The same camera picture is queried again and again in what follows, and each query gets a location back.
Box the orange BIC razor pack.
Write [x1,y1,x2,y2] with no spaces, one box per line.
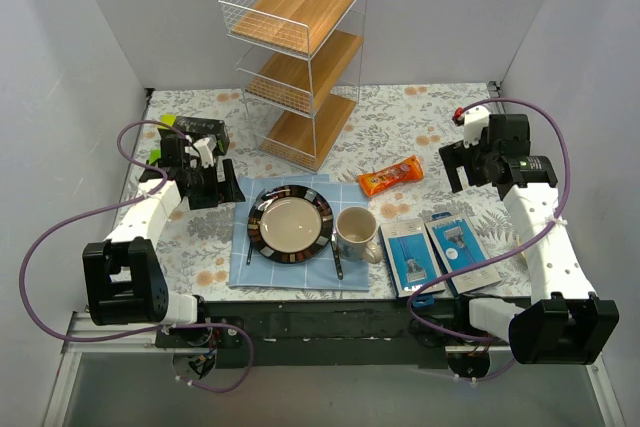
[358,155,424,197]

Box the black green razor box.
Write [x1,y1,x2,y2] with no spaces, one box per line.
[147,149,161,165]
[160,114,230,155]

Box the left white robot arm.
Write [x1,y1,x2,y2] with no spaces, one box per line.
[82,134,245,347]

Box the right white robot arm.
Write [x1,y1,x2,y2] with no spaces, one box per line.
[439,107,619,365]

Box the floral table mat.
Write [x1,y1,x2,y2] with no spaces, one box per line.
[146,84,517,301]

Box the dark rimmed ceramic plate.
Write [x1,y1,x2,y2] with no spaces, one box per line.
[247,184,334,264]

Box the dark fork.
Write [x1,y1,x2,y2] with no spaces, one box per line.
[245,243,253,265]

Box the blue Harry's razor box right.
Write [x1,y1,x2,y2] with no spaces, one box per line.
[425,214,501,295]

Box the blue harry's razor box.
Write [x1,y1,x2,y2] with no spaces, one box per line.
[425,214,501,295]
[379,218,442,299]

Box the blue Harry's razor box left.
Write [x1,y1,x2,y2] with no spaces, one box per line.
[379,218,442,299]

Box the beige ceramic mug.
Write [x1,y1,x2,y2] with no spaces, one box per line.
[335,206,382,264]

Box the dark knife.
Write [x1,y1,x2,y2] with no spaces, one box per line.
[331,241,344,280]

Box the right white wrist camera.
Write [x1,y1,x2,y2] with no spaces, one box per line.
[453,106,490,148]

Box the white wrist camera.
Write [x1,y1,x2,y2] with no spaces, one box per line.
[185,137,216,168]
[453,106,490,148]

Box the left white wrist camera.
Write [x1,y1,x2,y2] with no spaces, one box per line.
[185,137,216,168]

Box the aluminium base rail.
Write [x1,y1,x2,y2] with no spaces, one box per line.
[45,314,625,426]

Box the white wire wooden shelf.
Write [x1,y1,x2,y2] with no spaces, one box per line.
[219,0,368,172]

